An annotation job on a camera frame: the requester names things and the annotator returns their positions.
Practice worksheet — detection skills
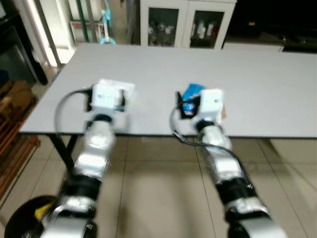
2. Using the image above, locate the white foam food tray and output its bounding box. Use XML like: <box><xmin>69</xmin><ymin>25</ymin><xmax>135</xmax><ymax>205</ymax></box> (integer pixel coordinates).
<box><xmin>99</xmin><ymin>79</ymin><xmax>136</xmax><ymax>101</ymax></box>

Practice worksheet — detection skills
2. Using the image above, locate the blue plastic wrapper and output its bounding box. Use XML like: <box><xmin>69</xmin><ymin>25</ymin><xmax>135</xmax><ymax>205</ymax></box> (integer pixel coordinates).
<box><xmin>180</xmin><ymin>83</ymin><xmax>207</xmax><ymax>113</ymax></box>

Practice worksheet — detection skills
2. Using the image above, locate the black table leg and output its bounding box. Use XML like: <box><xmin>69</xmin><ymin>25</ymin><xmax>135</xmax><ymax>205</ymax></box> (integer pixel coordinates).
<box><xmin>49</xmin><ymin>133</ymin><xmax>81</xmax><ymax>172</ymax></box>

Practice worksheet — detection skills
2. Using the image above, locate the white glass door cabinet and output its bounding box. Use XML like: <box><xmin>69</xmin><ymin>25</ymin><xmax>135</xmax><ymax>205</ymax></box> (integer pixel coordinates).
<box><xmin>140</xmin><ymin>0</ymin><xmax>237</xmax><ymax>50</ymax></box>

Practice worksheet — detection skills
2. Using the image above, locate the white shelf with green poles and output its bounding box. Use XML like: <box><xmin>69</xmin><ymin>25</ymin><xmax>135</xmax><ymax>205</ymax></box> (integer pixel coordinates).
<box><xmin>67</xmin><ymin>0</ymin><xmax>106</xmax><ymax>46</ymax></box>

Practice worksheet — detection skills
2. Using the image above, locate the brown wooden rack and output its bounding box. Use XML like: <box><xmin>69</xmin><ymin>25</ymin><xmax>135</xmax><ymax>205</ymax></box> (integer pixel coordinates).
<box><xmin>0</xmin><ymin>80</ymin><xmax>41</xmax><ymax>200</ymax></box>

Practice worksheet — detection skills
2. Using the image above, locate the dark counter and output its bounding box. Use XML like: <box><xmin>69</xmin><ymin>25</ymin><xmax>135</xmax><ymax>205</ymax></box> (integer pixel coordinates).
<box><xmin>223</xmin><ymin>0</ymin><xmax>317</xmax><ymax>53</ymax></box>

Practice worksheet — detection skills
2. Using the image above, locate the black round object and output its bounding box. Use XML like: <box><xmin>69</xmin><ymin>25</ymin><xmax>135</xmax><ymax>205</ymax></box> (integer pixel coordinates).
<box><xmin>4</xmin><ymin>195</ymin><xmax>58</xmax><ymax>238</ymax></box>

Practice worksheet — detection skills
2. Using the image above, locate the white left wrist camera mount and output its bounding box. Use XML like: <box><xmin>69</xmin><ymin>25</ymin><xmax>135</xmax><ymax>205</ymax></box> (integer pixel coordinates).
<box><xmin>92</xmin><ymin>79</ymin><xmax>125</xmax><ymax>114</ymax></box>

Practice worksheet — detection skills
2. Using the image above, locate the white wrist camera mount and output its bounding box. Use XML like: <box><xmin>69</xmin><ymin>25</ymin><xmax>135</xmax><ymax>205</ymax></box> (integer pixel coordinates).
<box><xmin>198</xmin><ymin>89</ymin><xmax>225</xmax><ymax>124</ymax></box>
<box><xmin>92</xmin><ymin>79</ymin><xmax>125</xmax><ymax>114</ymax></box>

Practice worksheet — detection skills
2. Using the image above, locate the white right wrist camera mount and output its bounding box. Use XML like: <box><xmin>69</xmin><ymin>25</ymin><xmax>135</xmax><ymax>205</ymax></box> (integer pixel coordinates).
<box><xmin>198</xmin><ymin>89</ymin><xmax>225</xmax><ymax>124</ymax></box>

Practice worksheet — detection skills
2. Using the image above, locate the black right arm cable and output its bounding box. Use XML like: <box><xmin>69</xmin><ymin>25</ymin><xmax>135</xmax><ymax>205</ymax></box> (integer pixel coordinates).
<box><xmin>169</xmin><ymin>105</ymin><xmax>249</xmax><ymax>175</ymax></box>

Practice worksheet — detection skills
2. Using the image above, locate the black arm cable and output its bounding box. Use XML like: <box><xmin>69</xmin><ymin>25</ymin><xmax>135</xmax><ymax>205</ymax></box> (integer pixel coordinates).
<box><xmin>169</xmin><ymin>105</ymin><xmax>249</xmax><ymax>175</ymax></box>
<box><xmin>53</xmin><ymin>88</ymin><xmax>93</xmax><ymax>145</ymax></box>

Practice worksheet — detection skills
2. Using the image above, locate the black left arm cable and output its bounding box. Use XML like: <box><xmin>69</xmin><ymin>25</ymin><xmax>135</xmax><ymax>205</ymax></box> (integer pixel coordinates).
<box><xmin>53</xmin><ymin>88</ymin><xmax>93</xmax><ymax>145</ymax></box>

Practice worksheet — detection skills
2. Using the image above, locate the light blue hose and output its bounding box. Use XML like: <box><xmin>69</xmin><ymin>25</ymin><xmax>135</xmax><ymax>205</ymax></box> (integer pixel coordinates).
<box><xmin>99</xmin><ymin>0</ymin><xmax>117</xmax><ymax>46</ymax></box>

